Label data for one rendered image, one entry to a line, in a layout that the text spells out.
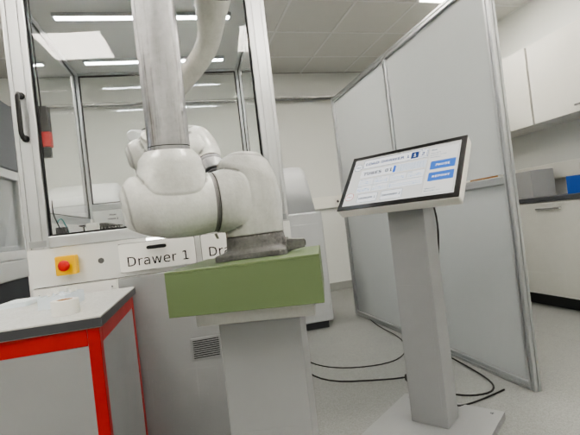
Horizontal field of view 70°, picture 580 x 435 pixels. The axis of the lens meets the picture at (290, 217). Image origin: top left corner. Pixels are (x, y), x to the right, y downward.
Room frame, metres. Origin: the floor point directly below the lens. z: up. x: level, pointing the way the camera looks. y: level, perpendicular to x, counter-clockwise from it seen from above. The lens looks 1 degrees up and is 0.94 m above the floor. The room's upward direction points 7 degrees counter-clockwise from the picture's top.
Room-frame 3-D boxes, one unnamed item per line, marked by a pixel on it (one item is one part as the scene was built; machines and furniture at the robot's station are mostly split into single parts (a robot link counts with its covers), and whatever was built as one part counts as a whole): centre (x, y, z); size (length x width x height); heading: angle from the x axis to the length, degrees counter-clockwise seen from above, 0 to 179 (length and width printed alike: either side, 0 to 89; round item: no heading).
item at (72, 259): (1.57, 0.86, 0.88); 0.07 x 0.05 x 0.07; 103
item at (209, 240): (1.73, 0.23, 0.87); 0.29 x 0.02 x 0.11; 103
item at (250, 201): (1.10, 0.11, 1.03); 0.18 x 0.16 x 0.22; 114
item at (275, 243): (1.10, 0.08, 0.89); 0.22 x 0.18 x 0.06; 82
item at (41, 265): (2.14, 0.61, 0.87); 1.02 x 0.95 x 0.14; 103
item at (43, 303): (1.33, 0.75, 0.78); 0.12 x 0.08 x 0.04; 1
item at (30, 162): (2.14, 0.61, 1.47); 1.02 x 0.95 x 1.04; 103
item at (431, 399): (1.73, -0.48, 0.51); 0.50 x 0.45 x 1.02; 140
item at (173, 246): (1.66, 0.54, 0.87); 0.29 x 0.02 x 0.11; 103
